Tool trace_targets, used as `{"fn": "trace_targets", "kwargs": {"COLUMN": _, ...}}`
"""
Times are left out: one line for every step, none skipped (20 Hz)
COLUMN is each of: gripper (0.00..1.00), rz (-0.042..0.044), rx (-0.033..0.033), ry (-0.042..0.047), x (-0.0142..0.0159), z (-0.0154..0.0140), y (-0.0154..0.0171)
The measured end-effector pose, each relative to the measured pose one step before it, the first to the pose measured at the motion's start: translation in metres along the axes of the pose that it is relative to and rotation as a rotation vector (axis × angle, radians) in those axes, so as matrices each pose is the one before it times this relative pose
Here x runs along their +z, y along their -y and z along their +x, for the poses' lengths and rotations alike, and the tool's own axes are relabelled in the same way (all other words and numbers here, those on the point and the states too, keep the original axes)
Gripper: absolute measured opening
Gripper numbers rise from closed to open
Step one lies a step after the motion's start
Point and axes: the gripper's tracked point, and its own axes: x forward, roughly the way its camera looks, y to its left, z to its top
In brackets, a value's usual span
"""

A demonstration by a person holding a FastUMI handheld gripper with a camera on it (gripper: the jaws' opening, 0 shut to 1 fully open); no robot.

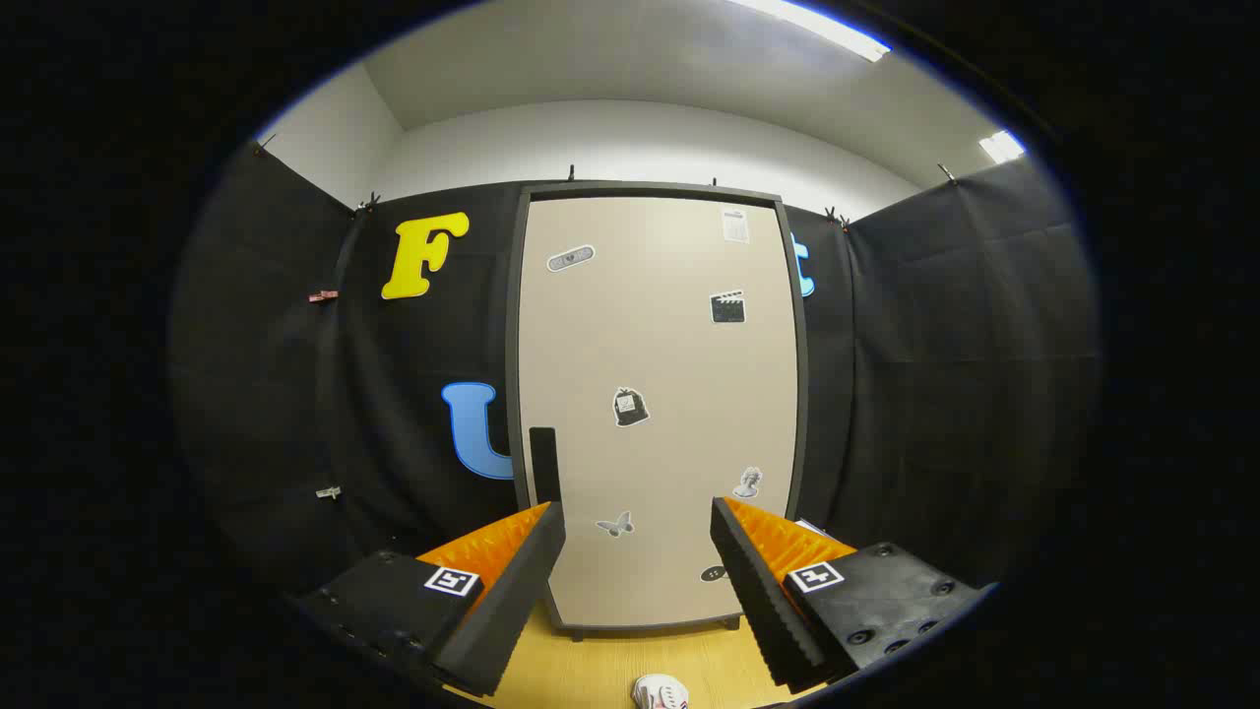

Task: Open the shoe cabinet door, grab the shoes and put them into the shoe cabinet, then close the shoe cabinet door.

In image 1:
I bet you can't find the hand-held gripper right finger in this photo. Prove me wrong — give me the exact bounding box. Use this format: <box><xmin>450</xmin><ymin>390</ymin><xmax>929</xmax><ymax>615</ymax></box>
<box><xmin>711</xmin><ymin>496</ymin><xmax>995</xmax><ymax>690</ymax></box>

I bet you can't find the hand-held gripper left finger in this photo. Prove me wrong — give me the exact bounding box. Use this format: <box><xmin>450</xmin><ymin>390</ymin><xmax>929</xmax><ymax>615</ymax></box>
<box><xmin>290</xmin><ymin>500</ymin><xmax>568</xmax><ymax>700</ymax></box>

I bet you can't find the white canvas shoe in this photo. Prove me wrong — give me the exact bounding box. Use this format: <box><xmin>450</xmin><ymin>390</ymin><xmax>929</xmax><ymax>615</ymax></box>
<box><xmin>632</xmin><ymin>675</ymin><xmax>690</xmax><ymax>709</ymax></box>

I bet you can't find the grey shoe cabinet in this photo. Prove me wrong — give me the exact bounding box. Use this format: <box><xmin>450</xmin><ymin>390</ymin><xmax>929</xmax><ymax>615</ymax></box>
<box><xmin>505</xmin><ymin>180</ymin><xmax>810</xmax><ymax>643</ymax></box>

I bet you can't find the beige shoe cabinet door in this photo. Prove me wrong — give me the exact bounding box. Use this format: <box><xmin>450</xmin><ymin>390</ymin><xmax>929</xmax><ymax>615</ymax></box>
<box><xmin>519</xmin><ymin>195</ymin><xmax>800</xmax><ymax>631</ymax></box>

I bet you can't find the black backdrop cloth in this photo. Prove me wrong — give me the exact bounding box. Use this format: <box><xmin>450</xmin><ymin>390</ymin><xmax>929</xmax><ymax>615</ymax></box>
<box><xmin>167</xmin><ymin>143</ymin><xmax>1099</xmax><ymax>604</ymax></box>

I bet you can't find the row of black cloth clips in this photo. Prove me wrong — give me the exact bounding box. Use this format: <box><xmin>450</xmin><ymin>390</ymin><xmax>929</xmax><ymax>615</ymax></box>
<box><xmin>251</xmin><ymin>136</ymin><xmax>961</xmax><ymax>229</ymax></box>

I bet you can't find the long ceiling light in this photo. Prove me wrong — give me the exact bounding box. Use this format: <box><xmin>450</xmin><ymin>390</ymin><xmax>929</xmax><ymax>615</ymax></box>
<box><xmin>728</xmin><ymin>0</ymin><xmax>892</xmax><ymax>63</ymax></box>

